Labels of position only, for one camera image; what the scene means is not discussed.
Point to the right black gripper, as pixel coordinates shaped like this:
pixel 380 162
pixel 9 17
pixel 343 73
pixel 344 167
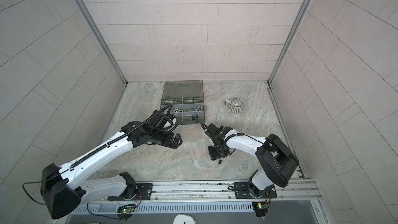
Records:
pixel 212 156

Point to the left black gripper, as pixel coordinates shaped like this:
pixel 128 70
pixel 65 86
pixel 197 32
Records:
pixel 169 143

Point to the grey compartment organizer box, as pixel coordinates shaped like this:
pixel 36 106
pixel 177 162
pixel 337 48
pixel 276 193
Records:
pixel 187 98

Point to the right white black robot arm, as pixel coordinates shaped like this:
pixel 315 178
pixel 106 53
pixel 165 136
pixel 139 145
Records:
pixel 277 161

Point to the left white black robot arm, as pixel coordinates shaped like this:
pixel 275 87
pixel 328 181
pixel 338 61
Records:
pixel 66 187

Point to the ribbed grey ceramic cup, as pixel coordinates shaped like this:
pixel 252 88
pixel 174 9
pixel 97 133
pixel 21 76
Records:
pixel 234 105

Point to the right circuit board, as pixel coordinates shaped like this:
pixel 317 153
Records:
pixel 260 208

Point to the white round object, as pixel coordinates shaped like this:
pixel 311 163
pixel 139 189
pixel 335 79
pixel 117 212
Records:
pixel 184 219

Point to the left green circuit board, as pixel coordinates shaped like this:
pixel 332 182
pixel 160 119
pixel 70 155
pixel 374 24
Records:
pixel 126 211

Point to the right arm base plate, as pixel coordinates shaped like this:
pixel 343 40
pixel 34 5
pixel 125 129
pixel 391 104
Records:
pixel 246 190

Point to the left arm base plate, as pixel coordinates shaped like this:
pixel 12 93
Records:
pixel 141 191

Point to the aluminium mounting rail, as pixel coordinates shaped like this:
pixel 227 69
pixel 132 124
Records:
pixel 199 197

